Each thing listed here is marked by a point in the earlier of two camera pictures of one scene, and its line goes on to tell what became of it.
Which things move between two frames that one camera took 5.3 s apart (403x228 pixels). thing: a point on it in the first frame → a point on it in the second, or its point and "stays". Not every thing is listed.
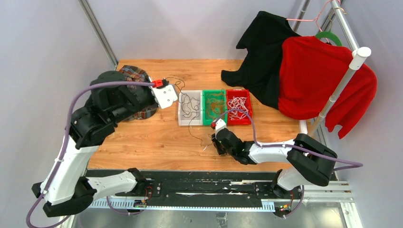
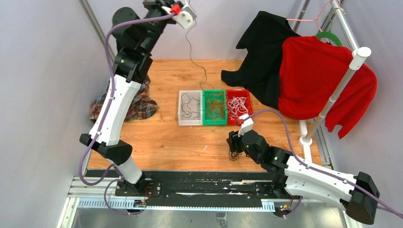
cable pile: (195, 117) → (233, 154)
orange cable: (215, 104) stays
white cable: (239, 109) stays
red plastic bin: (239, 99) stays
